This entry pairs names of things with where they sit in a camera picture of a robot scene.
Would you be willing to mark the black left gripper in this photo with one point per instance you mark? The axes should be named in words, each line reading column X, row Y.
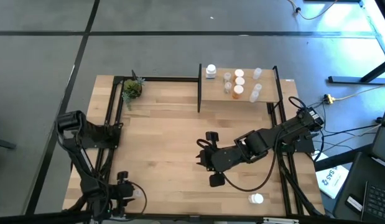
column 125, row 191

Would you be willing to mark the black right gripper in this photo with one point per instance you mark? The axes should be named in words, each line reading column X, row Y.
column 224, row 158

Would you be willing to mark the clear bottle with grey label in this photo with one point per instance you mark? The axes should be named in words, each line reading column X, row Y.
column 228, row 87

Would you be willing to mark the white bottle with printed label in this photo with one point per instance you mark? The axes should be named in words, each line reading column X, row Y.
column 211, row 71

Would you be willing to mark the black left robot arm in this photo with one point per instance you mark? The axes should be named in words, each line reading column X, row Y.
column 81, row 165

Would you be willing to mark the wooden shelf board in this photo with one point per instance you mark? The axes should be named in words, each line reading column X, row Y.
column 217, row 93

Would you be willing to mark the black rig front bar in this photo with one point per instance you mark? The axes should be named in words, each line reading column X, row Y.
column 179, row 216

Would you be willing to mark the white Melatonin bottle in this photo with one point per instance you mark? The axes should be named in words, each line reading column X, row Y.
column 257, row 198

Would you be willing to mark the potted succulent plant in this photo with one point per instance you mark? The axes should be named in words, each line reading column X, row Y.
column 132, row 88

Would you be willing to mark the white printed booklet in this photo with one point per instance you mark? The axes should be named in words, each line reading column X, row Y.
column 332, row 182

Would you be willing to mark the black desk crossbar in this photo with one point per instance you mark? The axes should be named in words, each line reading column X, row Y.
column 341, row 159

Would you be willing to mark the black floor stand foot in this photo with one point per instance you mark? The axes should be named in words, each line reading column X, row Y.
column 2, row 143

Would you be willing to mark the yellow power plug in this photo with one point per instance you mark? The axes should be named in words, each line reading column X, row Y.
column 329, row 99

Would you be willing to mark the black side desk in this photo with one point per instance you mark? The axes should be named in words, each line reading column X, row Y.
column 354, row 180

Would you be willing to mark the black desk leg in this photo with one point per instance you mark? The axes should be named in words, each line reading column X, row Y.
column 350, row 80

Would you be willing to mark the black keyboard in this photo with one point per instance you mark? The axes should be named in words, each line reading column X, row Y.
column 378, row 202

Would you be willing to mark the dark grey monitor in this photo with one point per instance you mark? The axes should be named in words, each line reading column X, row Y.
column 383, row 140

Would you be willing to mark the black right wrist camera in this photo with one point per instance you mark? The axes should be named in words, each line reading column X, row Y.
column 212, row 136

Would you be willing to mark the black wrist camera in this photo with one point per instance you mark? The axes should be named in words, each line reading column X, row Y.
column 122, row 175
column 212, row 136

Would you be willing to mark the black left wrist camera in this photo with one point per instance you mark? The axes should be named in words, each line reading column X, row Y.
column 122, row 175

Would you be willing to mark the black shelf post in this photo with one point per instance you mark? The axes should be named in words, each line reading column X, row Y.
column 199, row 90
column 278, row 84

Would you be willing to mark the silver camera bracket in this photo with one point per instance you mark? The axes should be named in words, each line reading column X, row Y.
column 280, row 220

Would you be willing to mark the black table frame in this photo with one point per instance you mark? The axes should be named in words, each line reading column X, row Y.
column 161, row 79

